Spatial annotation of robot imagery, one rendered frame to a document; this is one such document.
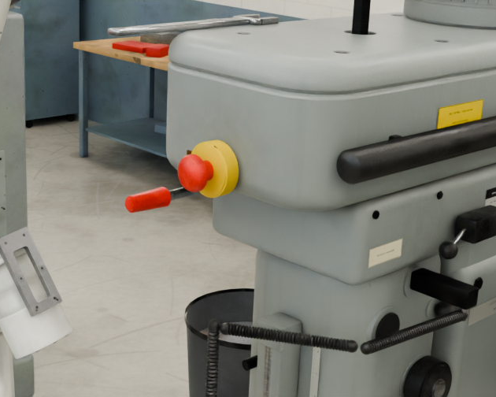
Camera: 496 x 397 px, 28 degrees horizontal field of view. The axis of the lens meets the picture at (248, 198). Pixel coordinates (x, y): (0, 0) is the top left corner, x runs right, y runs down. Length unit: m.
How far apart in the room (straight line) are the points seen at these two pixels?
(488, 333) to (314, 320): 0.29
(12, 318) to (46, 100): 7.61
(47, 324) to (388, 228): 0.38
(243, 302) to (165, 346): 1.02
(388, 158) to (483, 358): 0.47
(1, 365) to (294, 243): 0.35
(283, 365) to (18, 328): 0.34
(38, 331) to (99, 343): 3.63
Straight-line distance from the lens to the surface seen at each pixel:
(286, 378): 1.22
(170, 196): 1.14
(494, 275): 1.34
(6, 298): 1.05
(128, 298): 5.14
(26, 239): 1.04
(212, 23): 1.16
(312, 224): 1.11
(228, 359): 3.29
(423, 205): 1.15
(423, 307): 1.26
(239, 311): 3.69
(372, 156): 0.98
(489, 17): 1.29
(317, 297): 1.18
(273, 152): 1.00
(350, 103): 0.99
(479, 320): 1.34
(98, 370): 4.43
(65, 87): 8.72
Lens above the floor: 2.05
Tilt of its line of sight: 18 degrees down
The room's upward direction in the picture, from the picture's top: 3 degrees clockwise
